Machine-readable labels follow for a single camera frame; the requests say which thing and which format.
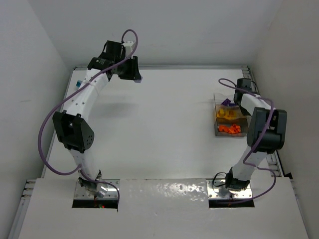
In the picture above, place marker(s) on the hollow purple duplo brick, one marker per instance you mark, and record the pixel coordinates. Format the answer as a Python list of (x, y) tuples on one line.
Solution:
[(138, 80)]

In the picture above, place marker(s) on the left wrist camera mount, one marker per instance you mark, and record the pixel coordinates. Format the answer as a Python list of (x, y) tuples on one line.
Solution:
[(129, 47)]

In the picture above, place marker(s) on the clear plastic container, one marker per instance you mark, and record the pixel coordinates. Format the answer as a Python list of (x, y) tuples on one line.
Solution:
[(231, 119)]

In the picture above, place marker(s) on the yellow-teal duplo brick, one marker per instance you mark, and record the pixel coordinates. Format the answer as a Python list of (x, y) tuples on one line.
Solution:
[(221, 113)]

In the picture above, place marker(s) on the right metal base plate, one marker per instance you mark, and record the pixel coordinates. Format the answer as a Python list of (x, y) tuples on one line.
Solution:
[(217, 191)]

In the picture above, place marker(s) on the yellow duplo brick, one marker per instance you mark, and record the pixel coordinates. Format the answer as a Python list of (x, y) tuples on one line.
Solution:
[(231, 115)]

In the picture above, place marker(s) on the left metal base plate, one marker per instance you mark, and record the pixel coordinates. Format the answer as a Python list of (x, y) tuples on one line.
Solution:
[(86, 190)]

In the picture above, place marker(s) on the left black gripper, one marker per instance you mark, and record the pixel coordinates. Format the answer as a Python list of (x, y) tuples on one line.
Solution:
[(130, 68)]

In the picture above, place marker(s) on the pile of small orange legos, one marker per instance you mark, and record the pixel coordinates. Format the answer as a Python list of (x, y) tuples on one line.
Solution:
[(230, 129)]

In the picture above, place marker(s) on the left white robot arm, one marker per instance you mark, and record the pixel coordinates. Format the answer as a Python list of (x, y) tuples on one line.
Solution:
[(71, 125)]

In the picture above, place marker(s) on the metal base plate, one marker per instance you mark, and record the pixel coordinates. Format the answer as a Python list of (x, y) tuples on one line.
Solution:
[(86, 190), (217, 191)]

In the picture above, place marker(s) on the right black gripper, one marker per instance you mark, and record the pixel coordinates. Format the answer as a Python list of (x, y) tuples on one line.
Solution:
[(238, 97)]

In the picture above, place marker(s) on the light blue duplo brick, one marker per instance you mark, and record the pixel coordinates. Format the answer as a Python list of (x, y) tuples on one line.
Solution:
[(78, 84)]

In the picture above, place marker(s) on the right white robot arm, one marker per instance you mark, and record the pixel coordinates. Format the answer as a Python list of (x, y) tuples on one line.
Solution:
[(266, 133)]

